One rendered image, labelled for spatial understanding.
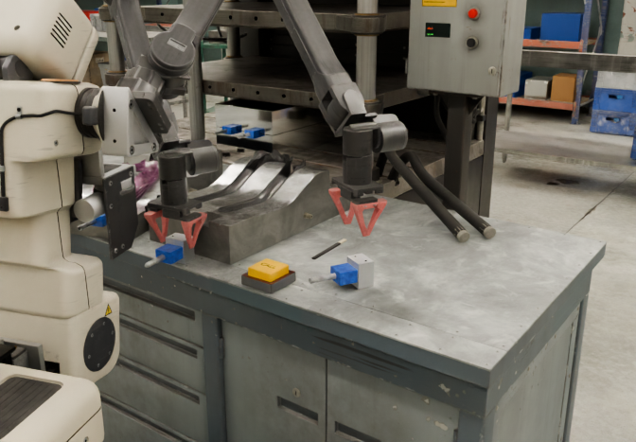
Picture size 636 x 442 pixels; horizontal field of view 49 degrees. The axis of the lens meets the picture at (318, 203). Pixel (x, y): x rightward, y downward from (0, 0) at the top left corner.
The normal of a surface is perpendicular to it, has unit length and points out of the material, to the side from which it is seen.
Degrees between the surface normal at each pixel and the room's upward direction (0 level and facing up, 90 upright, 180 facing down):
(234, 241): 90
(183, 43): 47
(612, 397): 0
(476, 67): 90
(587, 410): 0
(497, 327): 0
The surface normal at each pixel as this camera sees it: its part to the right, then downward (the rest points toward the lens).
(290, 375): -0.58, 0.25
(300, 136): 0.81, 0.18
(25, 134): -0.29, 0.16
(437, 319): 0.00, -0.95
